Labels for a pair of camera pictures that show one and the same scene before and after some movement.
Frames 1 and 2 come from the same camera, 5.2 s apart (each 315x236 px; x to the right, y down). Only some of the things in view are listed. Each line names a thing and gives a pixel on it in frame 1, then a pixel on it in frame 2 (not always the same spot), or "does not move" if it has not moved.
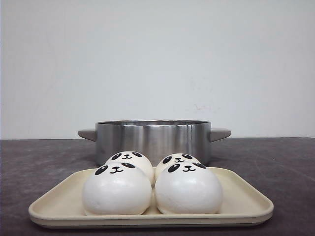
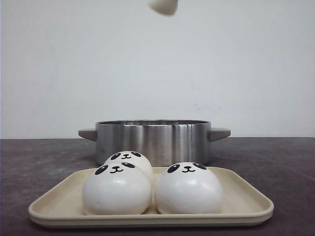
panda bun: x=133 y=158 does not move
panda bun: x=117 y=189 does not move
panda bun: x=188 y=188 does not move
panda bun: x=174 y=159 -> x=164 y=7
